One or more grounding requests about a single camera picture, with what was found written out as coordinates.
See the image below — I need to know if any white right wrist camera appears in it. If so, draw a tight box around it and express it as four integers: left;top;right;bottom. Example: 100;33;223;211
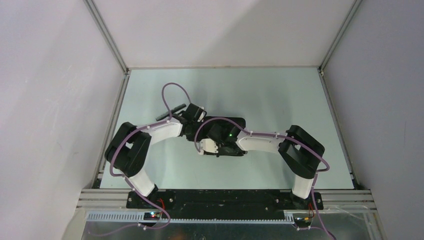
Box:
199;138;219;156

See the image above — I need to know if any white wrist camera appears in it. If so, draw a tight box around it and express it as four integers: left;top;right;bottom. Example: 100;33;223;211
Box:
196;106;207;122
199;138;219;156

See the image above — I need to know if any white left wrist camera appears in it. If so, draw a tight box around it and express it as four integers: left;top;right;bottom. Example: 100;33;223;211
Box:
196;106;207;122

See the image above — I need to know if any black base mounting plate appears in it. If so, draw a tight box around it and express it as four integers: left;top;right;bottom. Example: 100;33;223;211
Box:
126;189;324;220

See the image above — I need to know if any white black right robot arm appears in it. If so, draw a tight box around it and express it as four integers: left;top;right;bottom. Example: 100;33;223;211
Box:
196;121;325;209

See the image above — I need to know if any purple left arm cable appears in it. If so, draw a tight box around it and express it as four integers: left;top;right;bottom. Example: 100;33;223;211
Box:
109;82;193;200

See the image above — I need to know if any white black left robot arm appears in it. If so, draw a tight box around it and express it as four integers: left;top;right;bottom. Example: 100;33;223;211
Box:
104;103;207;208

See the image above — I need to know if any grey slotted cable duct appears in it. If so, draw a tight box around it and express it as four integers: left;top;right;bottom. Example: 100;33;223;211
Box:
86;211;295;225

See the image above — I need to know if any black hair comb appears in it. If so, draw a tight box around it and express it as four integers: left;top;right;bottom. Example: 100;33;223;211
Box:
155;103;187;121

